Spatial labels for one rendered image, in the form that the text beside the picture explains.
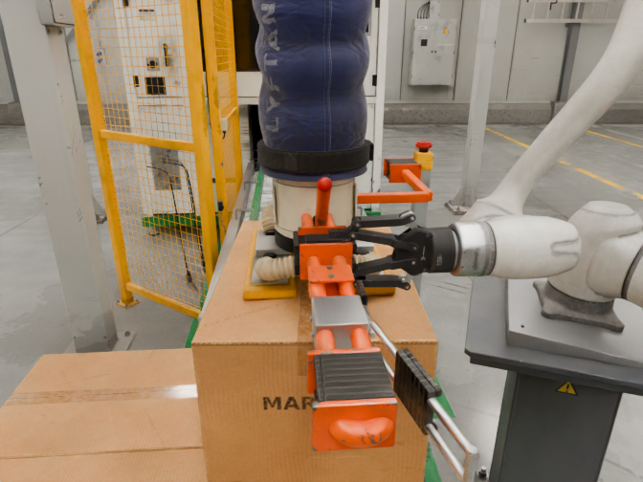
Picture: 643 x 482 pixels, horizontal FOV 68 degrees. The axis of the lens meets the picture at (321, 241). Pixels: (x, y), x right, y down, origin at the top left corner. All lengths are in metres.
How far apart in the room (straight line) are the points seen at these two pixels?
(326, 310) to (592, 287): 0.81
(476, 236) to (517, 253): 0.07
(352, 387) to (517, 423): 1.02
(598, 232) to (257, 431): 0.84
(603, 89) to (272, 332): 0.68
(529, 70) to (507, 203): 10.12
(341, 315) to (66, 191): 1.85
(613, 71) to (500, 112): 9.85
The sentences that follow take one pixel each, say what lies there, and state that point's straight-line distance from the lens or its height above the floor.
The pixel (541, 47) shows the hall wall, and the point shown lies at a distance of 11.11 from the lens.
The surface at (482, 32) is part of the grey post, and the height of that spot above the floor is 1.53.
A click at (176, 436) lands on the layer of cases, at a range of 1.25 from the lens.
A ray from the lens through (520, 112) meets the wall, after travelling 10.92.
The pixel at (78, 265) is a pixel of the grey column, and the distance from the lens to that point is 2.40.
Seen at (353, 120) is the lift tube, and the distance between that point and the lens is 0.90.
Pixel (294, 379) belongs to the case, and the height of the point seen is 0.87.
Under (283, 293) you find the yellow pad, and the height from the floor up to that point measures 0.96.
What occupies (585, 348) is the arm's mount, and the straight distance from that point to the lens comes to 1.21.
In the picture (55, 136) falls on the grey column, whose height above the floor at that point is 1.06.
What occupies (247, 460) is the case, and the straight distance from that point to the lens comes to 0.95.
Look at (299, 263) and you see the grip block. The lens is 0.74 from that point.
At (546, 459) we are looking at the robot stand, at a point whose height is 0.38.
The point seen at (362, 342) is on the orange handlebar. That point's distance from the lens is 0.53.
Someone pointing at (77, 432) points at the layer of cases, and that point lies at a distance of 1.34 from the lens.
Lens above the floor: 1.38
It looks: 22 degrees down
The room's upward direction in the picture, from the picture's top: straight up
